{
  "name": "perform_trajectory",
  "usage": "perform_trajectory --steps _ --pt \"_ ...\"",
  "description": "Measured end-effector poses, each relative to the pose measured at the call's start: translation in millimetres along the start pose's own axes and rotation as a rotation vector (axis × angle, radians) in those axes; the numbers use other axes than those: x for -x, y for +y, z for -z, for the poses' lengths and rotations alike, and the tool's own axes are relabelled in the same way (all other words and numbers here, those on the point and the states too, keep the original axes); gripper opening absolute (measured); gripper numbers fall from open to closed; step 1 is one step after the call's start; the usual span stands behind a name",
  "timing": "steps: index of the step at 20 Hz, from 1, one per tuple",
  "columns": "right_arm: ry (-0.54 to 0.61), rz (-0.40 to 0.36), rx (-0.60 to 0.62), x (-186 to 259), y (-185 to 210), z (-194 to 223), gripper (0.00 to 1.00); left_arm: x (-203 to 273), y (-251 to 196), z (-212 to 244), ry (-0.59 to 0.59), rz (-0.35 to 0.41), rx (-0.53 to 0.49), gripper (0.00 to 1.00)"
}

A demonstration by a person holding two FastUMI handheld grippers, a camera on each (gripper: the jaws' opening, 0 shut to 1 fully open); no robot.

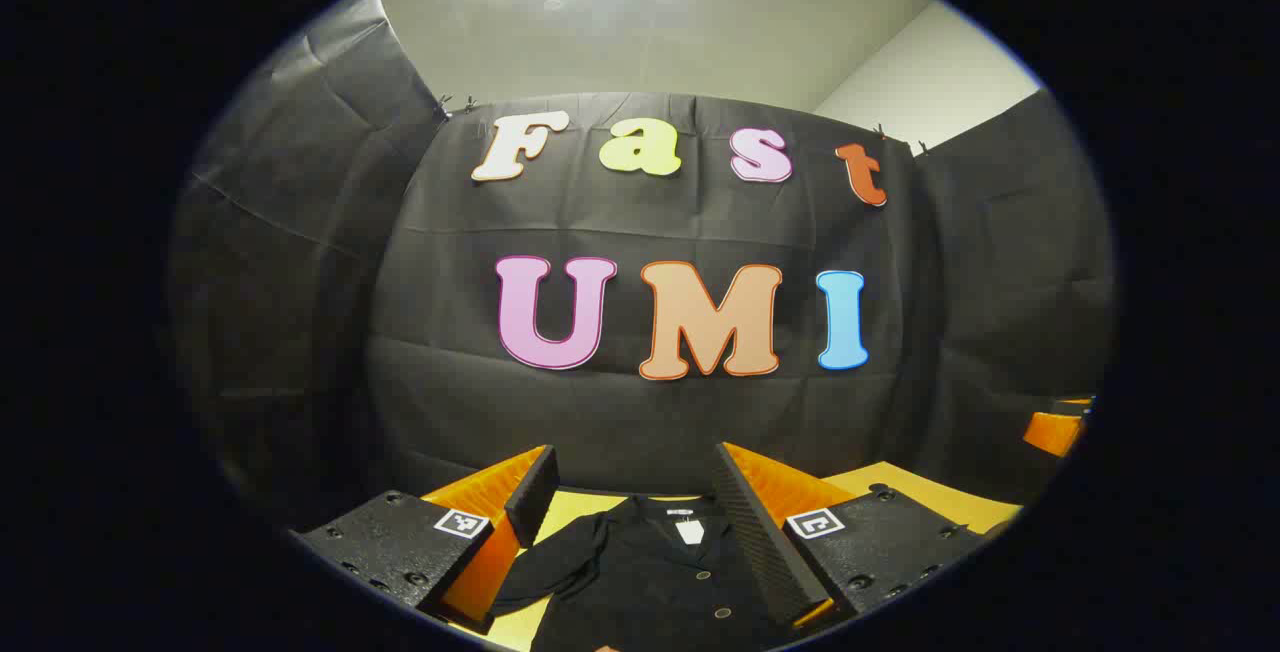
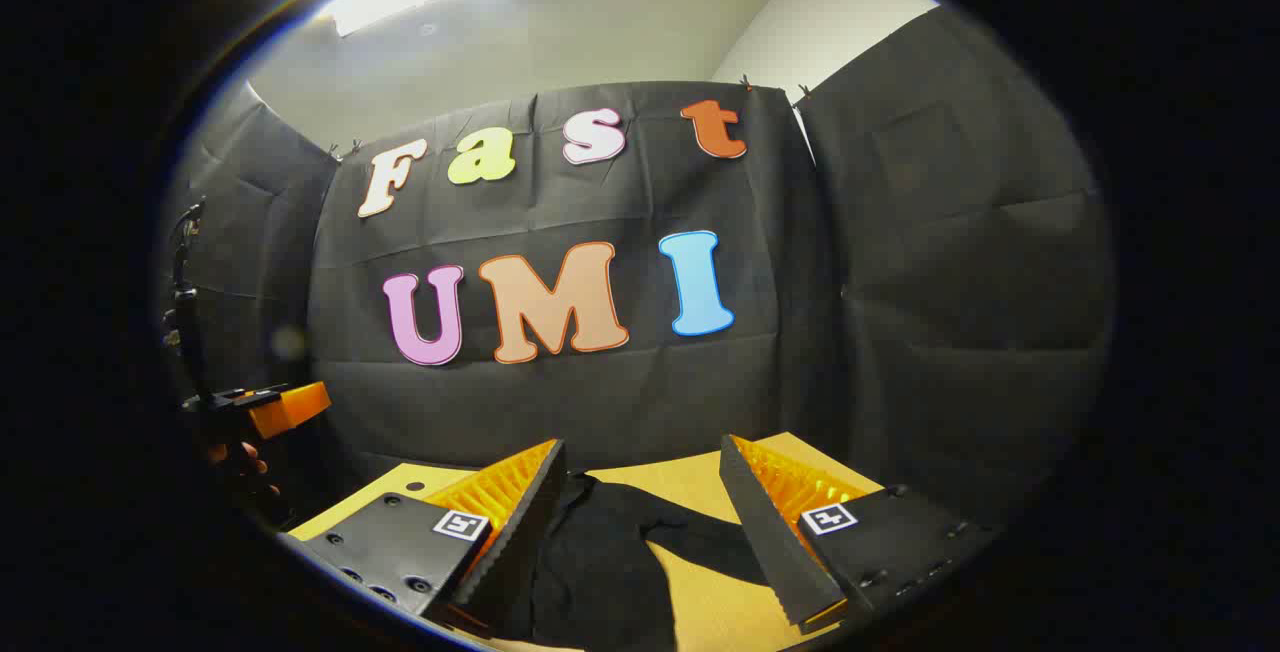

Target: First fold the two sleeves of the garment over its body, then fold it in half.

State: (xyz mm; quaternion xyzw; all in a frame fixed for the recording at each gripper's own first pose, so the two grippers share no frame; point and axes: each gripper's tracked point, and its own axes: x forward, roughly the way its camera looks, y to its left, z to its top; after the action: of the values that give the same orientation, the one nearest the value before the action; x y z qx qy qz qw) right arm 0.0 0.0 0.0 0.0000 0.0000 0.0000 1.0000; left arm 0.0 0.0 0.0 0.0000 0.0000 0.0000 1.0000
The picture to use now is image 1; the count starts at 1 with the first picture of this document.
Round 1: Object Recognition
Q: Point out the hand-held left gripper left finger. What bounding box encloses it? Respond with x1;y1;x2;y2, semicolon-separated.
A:
290;444;561;635

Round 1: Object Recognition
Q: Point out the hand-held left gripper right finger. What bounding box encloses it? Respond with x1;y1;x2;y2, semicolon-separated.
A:
712;442;991;633

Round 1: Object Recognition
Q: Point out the black button jacket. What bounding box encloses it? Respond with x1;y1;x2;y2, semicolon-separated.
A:
488;494;801;652

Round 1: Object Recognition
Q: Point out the black backdrop cloth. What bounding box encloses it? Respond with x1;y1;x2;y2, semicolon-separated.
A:
165;0;1116;533

